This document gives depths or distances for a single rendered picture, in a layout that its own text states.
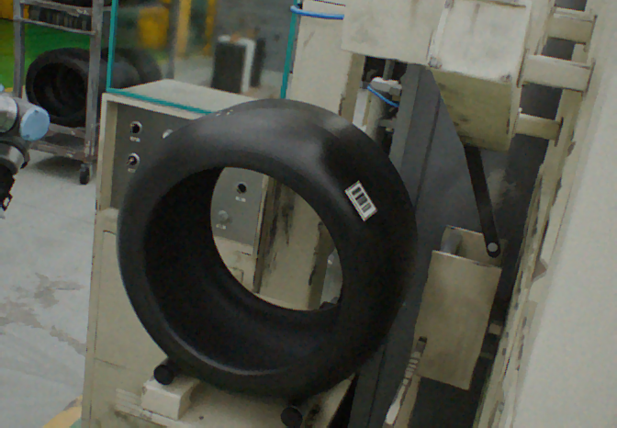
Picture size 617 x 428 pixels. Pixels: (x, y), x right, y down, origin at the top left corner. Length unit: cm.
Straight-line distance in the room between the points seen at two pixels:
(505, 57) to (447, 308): 88
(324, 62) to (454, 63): 82
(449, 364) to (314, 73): 70
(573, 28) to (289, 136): 52
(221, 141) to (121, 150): 104
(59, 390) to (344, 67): 195
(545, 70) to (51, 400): 249
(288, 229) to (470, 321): 46
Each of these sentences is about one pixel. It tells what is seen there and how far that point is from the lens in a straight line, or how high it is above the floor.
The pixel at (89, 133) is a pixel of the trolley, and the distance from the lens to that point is 520.
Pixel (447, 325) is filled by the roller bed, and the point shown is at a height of 104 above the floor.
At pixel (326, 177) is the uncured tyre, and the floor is 140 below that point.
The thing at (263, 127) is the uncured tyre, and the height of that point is 145.
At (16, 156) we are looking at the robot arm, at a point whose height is 111.
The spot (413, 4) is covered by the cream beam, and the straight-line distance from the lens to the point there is 97.
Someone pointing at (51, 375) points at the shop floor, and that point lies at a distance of 323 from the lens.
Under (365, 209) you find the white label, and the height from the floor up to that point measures 135.
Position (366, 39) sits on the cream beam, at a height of 166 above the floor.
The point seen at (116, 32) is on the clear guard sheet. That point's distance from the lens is 227.
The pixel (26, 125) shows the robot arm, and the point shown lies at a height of 123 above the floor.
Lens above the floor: 176
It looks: 19 degrees down
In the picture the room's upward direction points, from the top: 9 degrees clockwise
